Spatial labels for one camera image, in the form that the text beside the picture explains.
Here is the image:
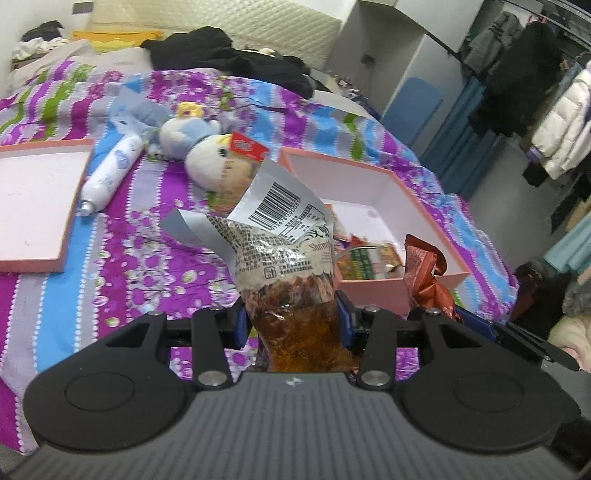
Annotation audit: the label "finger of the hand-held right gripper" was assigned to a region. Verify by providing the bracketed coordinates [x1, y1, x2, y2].
[455, 307, 581, 372]

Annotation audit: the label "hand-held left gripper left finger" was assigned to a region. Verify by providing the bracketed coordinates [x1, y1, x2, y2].
[102, 302, 250, 391]

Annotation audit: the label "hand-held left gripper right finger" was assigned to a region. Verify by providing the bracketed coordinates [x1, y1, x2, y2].
[335, 290, 465, 391]

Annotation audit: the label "green snack packet yellow beans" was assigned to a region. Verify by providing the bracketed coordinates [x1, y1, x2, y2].
[337, 244, 403, 280]

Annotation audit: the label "dark red crinkled snack packet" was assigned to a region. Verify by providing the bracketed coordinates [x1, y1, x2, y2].
[404, 234, 462, 322]

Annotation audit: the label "grey-white snack packet with barcode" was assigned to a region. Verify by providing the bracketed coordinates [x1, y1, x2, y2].
[159, 159, 361, 374]

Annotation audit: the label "pink cardboard box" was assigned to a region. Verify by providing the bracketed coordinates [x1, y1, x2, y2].
[277, 148, 472, 315]

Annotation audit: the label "black bag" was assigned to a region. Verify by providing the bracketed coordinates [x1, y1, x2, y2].
[508, 261, 579, 325]

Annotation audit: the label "teal cloth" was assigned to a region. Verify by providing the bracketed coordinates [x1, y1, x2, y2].
[542, 226, 591, 274]

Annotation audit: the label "purple floral printed blanket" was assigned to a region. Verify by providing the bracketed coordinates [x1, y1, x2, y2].
[0, 60, 519, 455]

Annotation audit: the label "white duck plush toy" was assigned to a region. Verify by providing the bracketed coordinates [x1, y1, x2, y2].
[159, 102, 237, 191]

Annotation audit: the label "large red-topped bread packet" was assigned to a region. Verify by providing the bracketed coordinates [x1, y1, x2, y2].
[210, 131, 271, 219]

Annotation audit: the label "blue hanging cloth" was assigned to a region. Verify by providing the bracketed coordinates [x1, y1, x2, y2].
[418, 76, 496, 200]

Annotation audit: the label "white spray bottle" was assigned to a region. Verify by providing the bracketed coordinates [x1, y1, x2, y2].
[79, 135, 147, 216]

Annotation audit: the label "white puffer jacket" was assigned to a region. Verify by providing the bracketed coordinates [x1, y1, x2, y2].
[531, 62, 591, 182]

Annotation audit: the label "blue mat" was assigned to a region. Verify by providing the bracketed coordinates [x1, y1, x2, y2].
[383, 76, 444, 140]

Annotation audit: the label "pink cardboard box lid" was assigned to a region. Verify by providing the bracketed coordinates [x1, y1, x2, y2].
[0, 138, 96, 274]

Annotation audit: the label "clear blue-grey plastic bag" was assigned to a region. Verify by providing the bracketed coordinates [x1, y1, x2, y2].
[108, 85, 172, 154]

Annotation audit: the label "black hanging coat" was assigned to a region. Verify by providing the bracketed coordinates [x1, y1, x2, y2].
[468, 21, 570, 137]

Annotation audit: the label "black clothing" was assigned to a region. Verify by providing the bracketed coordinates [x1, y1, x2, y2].
[141, 26, 315, 99]

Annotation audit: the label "white cabinet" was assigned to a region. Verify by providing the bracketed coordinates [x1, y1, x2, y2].
[325, 0, 486, 119]

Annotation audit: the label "grey hanging jacket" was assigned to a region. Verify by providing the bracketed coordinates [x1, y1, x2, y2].
[464, 11, 523, 77]

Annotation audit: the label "cream quilted headboard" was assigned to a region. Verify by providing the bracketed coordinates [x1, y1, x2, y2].
[95, 0, 352, 70]

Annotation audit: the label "yellow pillow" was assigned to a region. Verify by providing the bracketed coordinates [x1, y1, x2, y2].
[71, 30, 165, 54]

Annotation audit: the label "pile of dark and white clothes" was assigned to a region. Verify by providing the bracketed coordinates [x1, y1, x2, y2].
[11, 21, 71, 59]

